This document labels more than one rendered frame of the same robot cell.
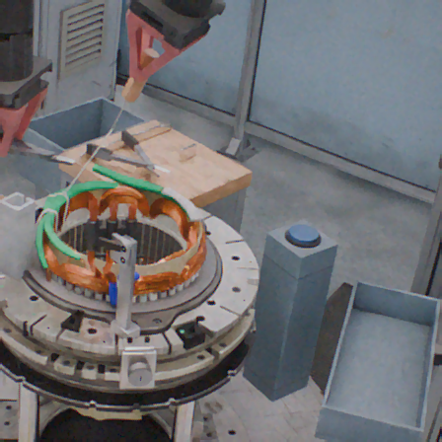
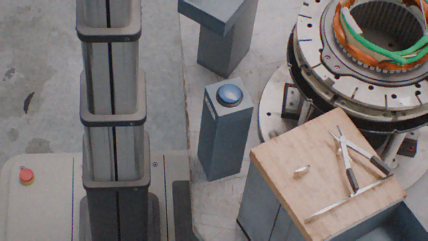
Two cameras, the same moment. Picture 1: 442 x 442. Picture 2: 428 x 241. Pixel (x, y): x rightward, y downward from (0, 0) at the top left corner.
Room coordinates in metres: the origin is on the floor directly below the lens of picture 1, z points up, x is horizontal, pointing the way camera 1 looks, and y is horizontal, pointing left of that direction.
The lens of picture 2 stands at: (1.98, 0.09, 2.28)
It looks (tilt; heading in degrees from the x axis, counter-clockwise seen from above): 58 degrees down; 195
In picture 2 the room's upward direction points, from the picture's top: 8 degrees clockwise
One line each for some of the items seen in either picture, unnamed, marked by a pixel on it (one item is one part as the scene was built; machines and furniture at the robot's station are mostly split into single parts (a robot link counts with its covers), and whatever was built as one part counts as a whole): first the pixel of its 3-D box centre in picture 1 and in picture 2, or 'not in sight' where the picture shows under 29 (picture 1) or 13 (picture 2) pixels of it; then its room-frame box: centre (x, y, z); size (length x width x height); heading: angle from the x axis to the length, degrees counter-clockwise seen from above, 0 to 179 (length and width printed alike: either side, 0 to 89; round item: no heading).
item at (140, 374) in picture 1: (140, 375); not in sight; (0.77, 0.06, 1.08); 0.03 x 0.01 x 0.03; 106
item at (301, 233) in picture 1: (303, 233); (229, 94); (1.15, -0.11, 1.04); 0.04 x 0.04 x 0.01
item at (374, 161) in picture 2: (99, 152); (380, 165); (1.21, 0.18, 1.09); 0.04 x 0.01 x 0.02; 67
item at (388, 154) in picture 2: not in sight; (395, 140); (1.03, 0.21, 0.91); 0.02 x 0.02 x 0.21
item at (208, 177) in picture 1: (155, 169); (327, 175); (1.25, 0.10, 1.05); 0.20 x 0.19 x 0.02; 52
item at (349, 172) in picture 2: (129, 140); (352, 179); (1.26, 0.15, 1.09); 0.04 x 0.01 x 0.02; 37
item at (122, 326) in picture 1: (128, 287); not in sight; (0.81, 0.08, 1.15); 0.03 x 0.02 x 0.12; 50
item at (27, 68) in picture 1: (7, 55); not in sight; (0.99, 0.26, 1.31); 0.10 x 0.07 x 0.07; 165
